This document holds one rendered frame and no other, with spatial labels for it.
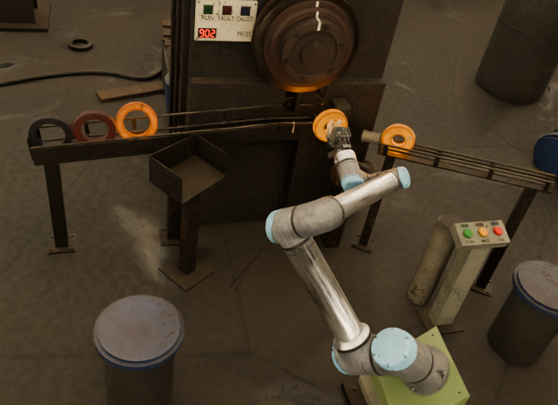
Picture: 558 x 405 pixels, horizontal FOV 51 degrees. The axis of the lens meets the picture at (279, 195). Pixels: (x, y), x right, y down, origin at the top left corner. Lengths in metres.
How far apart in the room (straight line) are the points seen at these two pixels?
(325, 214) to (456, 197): 2.02
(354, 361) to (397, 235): 1.31
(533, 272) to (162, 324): 1.65
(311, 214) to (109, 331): 0.83
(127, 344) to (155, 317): 0.15
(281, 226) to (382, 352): 0.58
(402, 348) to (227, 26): 1.50
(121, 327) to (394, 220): 1.87
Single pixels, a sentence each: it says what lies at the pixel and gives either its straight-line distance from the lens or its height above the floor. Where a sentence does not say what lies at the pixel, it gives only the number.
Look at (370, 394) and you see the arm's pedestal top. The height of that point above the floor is 0.12.
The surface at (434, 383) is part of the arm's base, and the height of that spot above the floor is 0.39.
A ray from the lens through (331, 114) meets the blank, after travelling 2.56.
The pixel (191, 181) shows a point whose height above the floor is 0.60.
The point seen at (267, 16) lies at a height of 1.24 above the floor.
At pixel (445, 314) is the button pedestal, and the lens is 2.97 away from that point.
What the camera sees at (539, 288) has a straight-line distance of 2.81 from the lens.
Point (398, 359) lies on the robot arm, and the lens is 2.13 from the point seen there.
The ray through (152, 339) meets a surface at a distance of 2.17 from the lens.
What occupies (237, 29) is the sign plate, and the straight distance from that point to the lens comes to 2.64.
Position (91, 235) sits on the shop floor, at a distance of 3.16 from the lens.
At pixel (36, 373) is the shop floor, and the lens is 2.67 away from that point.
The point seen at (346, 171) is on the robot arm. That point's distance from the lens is 2.38.
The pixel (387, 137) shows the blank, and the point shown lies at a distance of 2.86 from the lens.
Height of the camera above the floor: 2.18
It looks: 39 degrees down
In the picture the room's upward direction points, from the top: 10 degrees clockwise
